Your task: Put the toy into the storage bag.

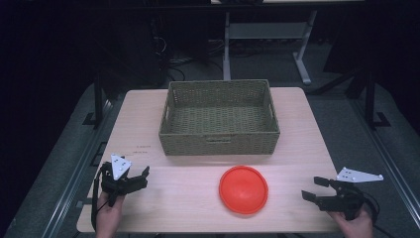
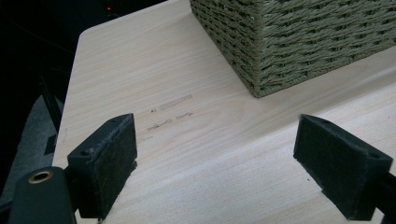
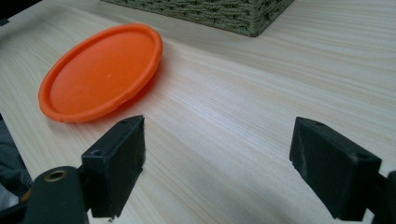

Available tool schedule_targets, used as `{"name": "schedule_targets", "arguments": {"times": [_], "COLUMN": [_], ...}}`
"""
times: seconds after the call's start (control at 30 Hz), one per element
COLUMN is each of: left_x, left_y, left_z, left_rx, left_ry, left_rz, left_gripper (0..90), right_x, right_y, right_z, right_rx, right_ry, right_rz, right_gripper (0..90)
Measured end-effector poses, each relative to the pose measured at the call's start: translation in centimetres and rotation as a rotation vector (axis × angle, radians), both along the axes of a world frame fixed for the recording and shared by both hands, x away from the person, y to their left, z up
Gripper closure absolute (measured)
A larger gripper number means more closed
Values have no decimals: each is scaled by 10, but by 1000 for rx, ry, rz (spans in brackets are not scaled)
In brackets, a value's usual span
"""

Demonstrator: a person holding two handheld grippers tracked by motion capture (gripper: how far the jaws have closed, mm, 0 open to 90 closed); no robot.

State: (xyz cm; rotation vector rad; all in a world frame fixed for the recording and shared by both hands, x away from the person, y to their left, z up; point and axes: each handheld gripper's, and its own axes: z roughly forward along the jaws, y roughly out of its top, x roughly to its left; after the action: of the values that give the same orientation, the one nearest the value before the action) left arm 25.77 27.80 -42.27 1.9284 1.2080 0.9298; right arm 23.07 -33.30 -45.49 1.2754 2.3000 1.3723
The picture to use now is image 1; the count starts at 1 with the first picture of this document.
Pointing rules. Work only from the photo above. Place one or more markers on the person's right hand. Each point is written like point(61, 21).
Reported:
point(356, 228)

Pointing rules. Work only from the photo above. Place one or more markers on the green woven basket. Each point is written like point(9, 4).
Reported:
point(218, 143)

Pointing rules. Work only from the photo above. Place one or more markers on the grey metal desk frame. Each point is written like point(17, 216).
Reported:
point(264, 31)

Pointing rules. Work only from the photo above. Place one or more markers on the person's left hand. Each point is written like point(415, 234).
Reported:
point(108, 218)

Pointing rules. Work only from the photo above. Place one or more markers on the black metal stand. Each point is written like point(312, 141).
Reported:
point(370, 99)
point(98, 99)

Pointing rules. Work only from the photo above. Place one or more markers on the aluminium floor rail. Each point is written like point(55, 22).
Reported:
point(76, 178)
point(386, 158)

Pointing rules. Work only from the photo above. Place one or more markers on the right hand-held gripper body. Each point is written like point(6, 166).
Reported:
point(346, 198)

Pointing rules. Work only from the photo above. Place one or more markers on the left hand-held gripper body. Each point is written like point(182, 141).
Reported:
point(115, 185)

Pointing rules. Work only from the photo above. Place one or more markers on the orange round plastic disc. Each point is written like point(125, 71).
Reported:
point(243, 190)

